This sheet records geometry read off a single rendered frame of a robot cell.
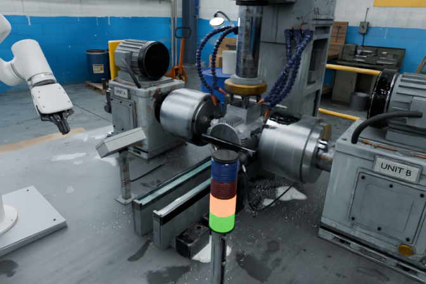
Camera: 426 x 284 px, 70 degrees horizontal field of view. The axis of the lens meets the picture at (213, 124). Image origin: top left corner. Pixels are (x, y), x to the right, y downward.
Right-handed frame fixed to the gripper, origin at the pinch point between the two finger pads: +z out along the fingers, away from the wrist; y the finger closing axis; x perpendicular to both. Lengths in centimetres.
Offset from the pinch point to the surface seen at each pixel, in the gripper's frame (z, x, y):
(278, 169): 47, -36, 47
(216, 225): 45, -44, 2
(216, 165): 32, -53, 2
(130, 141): 12.5, -3.5, 18.3
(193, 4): -319, 323, 588
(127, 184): 25.9, 9.0, 16.8
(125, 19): -317, 385, 412
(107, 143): 10.6, -3.6, 9.6
